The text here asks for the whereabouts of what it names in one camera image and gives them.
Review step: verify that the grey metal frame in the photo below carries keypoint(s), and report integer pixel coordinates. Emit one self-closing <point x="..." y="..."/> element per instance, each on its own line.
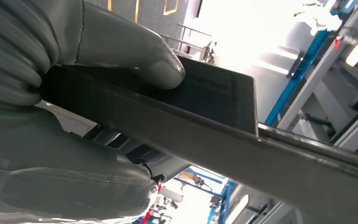
<point x="316" y="86"/>

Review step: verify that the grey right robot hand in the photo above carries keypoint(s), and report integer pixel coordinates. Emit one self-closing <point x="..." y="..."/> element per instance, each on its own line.
<point x="27" y="154"/>

